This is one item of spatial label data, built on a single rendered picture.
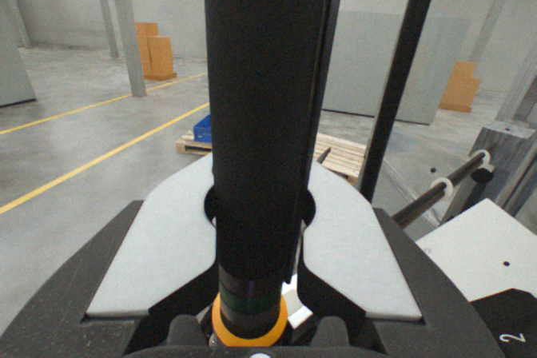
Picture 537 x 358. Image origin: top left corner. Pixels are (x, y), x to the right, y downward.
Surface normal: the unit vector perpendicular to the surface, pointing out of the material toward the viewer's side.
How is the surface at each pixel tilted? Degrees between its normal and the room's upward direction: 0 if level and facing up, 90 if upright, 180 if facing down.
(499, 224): 50
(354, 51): 90
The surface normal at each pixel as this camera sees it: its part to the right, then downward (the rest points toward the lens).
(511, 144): -0.81, 0.23
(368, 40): -0.28, 0.43
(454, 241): -0.72, -0.60
